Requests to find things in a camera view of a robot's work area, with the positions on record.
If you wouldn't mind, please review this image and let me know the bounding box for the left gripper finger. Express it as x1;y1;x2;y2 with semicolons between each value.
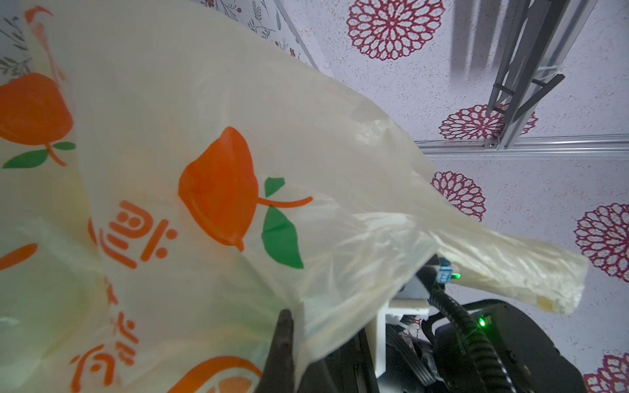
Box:
256;309;295;393

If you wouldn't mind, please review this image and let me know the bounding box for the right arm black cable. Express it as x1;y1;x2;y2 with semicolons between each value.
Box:
427;284;517;393

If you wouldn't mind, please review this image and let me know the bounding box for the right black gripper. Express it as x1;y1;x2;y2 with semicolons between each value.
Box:
314;254;588;393

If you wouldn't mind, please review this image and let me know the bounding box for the grey slotted wall shelf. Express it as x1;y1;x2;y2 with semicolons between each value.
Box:
486;0;597;151

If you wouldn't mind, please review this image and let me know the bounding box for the cream plastic bag orange print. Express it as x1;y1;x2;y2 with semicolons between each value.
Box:
1;1;588;392

